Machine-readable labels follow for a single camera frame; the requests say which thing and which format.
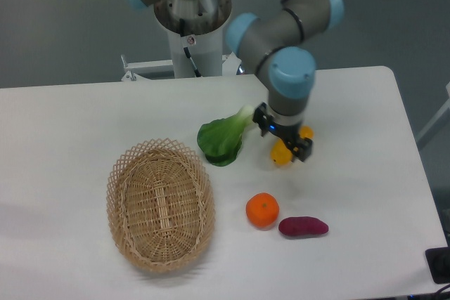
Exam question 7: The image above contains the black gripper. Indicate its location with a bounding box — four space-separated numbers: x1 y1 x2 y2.
252 103 313 162

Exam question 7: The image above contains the white metal base frame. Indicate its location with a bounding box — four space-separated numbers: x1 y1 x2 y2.
120 53 245 81

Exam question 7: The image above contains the black device at table edge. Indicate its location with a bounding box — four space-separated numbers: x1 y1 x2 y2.
425 247 449 284

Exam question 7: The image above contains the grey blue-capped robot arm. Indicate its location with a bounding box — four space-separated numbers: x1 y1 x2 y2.
128 0 345 161

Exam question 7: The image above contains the white frame leg right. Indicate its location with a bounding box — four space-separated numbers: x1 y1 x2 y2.
415 84 449 151

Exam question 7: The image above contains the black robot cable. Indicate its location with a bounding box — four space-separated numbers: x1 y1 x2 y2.
179 18 203 78

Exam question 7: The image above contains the purple sweet potato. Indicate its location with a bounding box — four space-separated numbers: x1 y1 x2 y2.
278 216 329 237

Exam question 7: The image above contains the yellow mango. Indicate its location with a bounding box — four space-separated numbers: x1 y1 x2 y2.
270 126 314 167

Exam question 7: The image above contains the orange tangerine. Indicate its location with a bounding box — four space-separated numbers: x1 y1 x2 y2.
245 193 280 228

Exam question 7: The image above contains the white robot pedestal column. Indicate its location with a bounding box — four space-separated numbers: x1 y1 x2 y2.
154 0 232 79

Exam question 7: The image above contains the woven wicker basket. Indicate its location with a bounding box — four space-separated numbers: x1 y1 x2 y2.
106 138 215 273

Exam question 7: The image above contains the green bok choy vegetable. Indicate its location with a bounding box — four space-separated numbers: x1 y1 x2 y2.
197 105 255 167

